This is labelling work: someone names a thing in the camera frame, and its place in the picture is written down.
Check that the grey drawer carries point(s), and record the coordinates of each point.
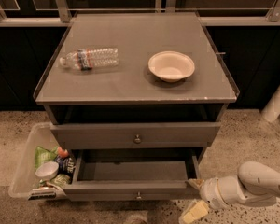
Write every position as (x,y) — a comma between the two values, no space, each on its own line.
(135,135)
(133,174)

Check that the white paper bowl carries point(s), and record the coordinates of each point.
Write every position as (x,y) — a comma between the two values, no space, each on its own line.
(171,66)

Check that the clear plastic water bottle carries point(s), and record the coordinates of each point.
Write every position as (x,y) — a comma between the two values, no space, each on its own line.
(87,59)

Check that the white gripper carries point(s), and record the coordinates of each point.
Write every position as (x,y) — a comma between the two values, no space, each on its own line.
(209,189)

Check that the green packet in bin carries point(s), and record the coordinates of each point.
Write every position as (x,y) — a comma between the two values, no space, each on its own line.
(60,180)

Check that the grey drawer cabinet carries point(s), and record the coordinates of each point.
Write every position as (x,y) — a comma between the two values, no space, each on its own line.
(130,93)

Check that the green snack bag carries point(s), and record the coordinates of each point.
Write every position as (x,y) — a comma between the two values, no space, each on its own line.
(43,155)

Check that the small white cup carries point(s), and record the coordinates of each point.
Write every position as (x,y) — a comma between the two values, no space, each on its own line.
(47,170)

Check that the dark blue snack bag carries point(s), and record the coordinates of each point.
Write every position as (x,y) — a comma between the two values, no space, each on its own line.
(66,165)

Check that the clear plastic storage bin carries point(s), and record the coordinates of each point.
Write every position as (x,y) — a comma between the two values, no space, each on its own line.
(25,184)

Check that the metal railing frame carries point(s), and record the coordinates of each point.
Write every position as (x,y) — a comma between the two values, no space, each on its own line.
(210,12)

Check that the white cylindrical post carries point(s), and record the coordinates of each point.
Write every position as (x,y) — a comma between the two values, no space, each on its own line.
(272,110)

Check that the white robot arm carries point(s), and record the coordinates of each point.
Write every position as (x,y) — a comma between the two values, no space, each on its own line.
(254,184)

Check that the grey top drawer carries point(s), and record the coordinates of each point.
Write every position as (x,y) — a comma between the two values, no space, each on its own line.
(135,135)

